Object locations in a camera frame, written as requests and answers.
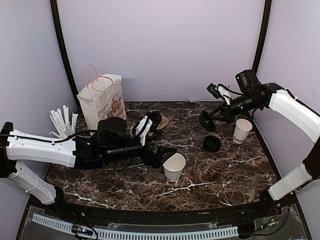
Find white paper takeout bag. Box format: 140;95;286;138
77;68;127;130

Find white slotted cable duct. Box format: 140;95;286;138
31;213;239;240

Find black frame post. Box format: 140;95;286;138
49;0;80;107
252;0;272;74

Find brown cardboard cup carrier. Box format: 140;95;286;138
148;114;169;137

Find black plastic cup lids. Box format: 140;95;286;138
203;135;222;153

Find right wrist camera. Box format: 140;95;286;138
206;83;232;105

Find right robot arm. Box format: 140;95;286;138
199;82;320;217

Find left black frame post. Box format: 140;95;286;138
49;0;80;107

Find bundle of straws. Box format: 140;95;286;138
49;105;79;139

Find single black cup lid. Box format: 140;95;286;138
199;110;216;132

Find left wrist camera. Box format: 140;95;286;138
131;110;162;146

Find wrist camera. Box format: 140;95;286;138
206;83;232;105
131;110;162;146

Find white paper coffee cup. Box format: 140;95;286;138
233;118;253;144

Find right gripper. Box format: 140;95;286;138
208;92;262;124

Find right black frame post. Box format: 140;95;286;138
252;0;272;74

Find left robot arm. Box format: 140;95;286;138
0;117;177;218

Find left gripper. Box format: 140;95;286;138
104;136;177;169

